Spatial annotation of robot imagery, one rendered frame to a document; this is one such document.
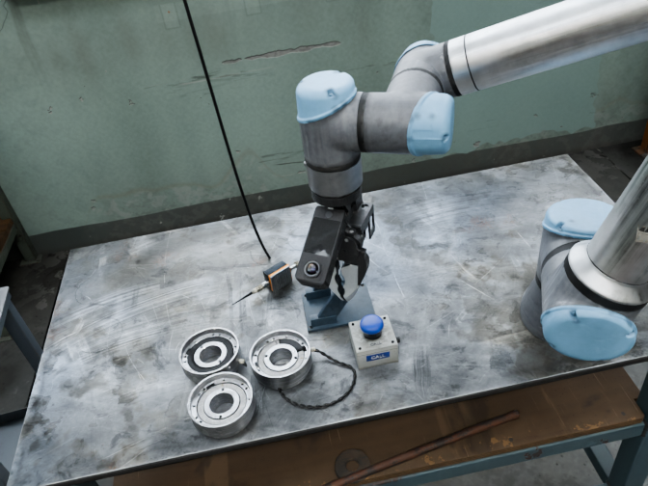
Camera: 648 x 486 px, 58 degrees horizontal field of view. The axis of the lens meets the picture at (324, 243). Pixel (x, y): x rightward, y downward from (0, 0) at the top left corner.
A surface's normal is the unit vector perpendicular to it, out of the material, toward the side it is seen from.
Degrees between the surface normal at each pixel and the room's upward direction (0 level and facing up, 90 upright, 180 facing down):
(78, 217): 90
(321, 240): 31
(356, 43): 90
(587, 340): 97
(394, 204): 0
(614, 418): 0
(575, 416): 0
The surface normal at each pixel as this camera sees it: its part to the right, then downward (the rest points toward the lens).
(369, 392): -0.11, -0.77
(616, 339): -0.28, 0.72
